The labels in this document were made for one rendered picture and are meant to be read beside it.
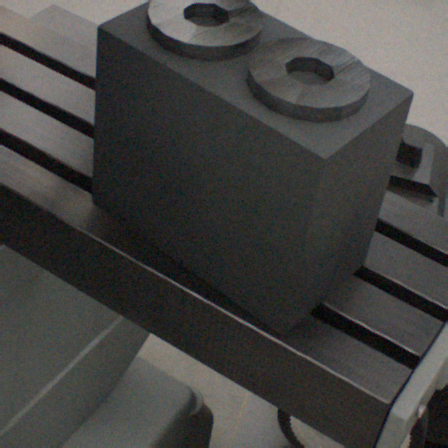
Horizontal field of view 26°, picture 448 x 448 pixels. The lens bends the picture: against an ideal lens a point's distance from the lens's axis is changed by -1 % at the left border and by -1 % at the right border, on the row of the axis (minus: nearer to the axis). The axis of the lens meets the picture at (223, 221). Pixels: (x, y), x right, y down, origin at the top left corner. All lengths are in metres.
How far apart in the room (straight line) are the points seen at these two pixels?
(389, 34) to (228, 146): 2.39
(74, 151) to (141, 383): 0.82
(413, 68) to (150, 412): 1.62
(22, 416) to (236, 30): 0.83
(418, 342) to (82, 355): 0.78
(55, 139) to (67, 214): 0.11
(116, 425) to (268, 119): 1.03
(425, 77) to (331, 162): 2.26
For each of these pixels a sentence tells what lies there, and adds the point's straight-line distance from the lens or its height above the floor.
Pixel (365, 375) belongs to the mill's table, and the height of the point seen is 0.96.
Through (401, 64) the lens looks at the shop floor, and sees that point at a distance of 2.94.
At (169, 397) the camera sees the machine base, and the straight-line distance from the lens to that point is 1.67.
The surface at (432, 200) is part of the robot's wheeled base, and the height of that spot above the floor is 0.59.
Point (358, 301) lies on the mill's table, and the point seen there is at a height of 0.96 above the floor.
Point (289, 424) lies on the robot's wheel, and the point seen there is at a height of 0.48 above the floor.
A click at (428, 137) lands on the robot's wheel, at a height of 0.59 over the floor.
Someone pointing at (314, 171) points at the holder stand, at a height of 1.13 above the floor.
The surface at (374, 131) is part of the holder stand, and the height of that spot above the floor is 1.14.
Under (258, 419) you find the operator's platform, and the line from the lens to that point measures 1.41.
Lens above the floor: 1.55
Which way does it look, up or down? 43 degrees down
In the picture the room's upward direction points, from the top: 9 degrees clockwise
